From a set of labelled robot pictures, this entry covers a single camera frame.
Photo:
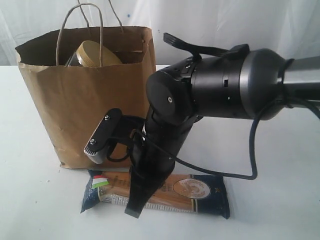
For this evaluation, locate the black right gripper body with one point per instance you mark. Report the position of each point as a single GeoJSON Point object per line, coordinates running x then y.
{"type": "Point", "coordinates": [169, 119]}

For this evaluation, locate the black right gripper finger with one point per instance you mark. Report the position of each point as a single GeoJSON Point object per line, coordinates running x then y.
{"type": "Point", "coordinates": [142, 188]}

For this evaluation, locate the spaghetti pack dark blue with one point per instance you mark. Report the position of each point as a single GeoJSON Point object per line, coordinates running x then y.
{"type": "Point", "coordinates": [182, 193]}

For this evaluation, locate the clear nut jar gold lid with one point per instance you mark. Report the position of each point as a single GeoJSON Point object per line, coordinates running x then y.
{"type": "Point", "coordinates": [88, 55]}

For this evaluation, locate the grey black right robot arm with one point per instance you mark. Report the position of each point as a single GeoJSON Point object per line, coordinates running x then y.
{"type": "Point", "coordinates": [249, 85]}

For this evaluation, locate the brown paper shopping bag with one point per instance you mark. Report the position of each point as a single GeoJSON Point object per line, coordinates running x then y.
{"type": "Point", "coordinates": [72, 100]}

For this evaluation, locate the white backdrop curtain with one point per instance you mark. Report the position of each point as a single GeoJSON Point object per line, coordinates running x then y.
{"type": "Point", "coordinates": [288, 27]}

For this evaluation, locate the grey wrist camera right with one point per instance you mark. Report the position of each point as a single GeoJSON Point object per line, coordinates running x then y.
{"type": "Point", "coordinates": [102, 142]}

